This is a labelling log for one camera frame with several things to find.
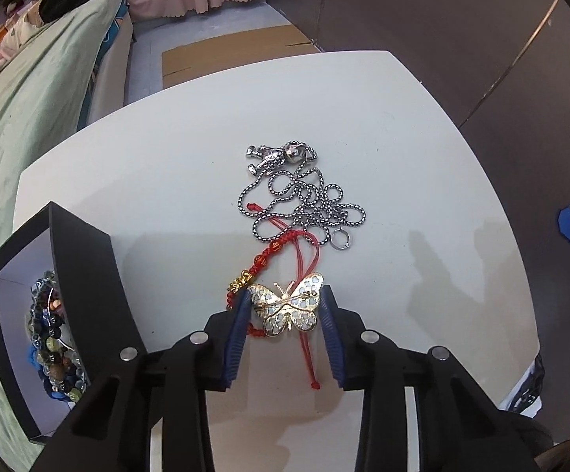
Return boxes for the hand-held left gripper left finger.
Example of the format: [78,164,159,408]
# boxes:
[31,290,253,472]

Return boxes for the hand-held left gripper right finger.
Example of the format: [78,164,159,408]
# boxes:
[318,284,527,472]

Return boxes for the gold butterfly brooch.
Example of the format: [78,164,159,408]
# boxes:
[248,271,326,339]

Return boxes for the red cord bracelet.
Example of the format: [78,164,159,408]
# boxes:
[226,201,332,389]

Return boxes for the black gift box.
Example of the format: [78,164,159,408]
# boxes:
[0,201,148,446]

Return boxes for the pile of beaded bracelets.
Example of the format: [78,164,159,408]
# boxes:
[23,269,91,404]

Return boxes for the silver chain necklace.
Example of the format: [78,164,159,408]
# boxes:
[246,140,367,253]

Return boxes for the person's printed pants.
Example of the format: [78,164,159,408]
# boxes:
[506,351,546,416]

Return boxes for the dark brown wardrobe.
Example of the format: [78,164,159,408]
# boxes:
[260,0,570,306]

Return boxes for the flattened cardboard sheet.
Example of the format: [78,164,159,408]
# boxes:
[161,24,322,90]

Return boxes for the printed cream pillow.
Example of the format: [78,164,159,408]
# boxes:
[0,7,50,60]

